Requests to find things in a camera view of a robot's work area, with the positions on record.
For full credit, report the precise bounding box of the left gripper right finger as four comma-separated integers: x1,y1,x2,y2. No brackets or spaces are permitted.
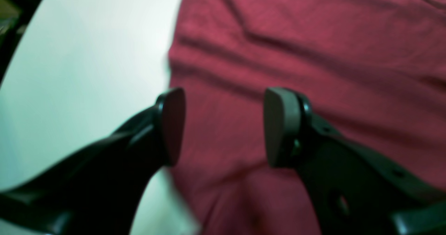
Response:
263,87,446,235

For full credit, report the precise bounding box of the dark red t-shirt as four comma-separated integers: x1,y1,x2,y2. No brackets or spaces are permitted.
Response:
169,0,446,235

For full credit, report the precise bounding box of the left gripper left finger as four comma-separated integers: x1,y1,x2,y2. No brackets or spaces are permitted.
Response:
0,87,186,235

